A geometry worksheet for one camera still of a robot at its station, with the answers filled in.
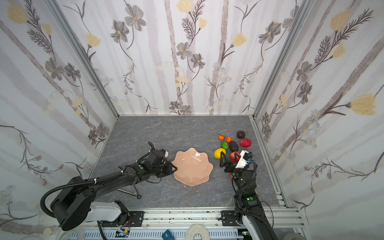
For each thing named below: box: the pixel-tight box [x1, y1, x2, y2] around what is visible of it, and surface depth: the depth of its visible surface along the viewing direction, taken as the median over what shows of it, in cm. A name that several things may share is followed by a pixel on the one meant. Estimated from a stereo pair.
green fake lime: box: [221, 141, 228, 150], surface depth 101 cm
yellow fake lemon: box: [214, 148, 227, 160], surface depth 97 cm
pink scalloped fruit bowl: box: [171, 147, 214, 186], surface depth 91 cm
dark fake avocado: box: [229, 140, 239, 153], surface depth 102 cm
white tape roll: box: [186, 223, 210, 240], surface depth 72 cm
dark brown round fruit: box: [236, 130, 246, 139], surface depth 107 cm
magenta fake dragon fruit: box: [239, 138, 252, 148], surface depth 100 cm
